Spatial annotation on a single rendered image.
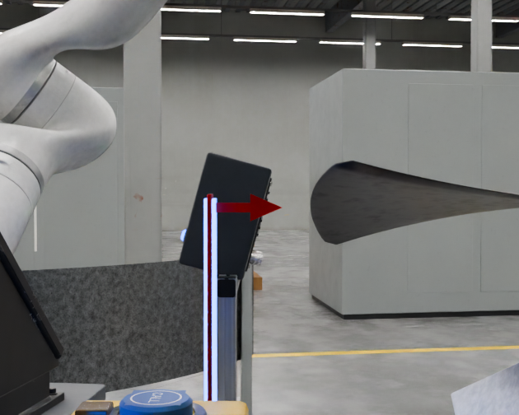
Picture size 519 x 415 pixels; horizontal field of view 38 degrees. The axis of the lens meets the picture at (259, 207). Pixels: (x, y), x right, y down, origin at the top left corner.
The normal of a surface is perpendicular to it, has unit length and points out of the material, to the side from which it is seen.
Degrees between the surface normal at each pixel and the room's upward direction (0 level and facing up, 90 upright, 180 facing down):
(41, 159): 80
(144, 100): 90
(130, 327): 90
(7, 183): 64
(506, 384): 55
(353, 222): 158
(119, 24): 127
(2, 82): 111
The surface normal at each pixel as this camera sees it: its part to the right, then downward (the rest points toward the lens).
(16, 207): 0.93, -0.15
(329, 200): -0.04, 0.96
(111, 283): 0.62, 0.02
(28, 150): 0.76, -0.37
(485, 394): -0.67, -0.55
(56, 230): 0.14, 0.03
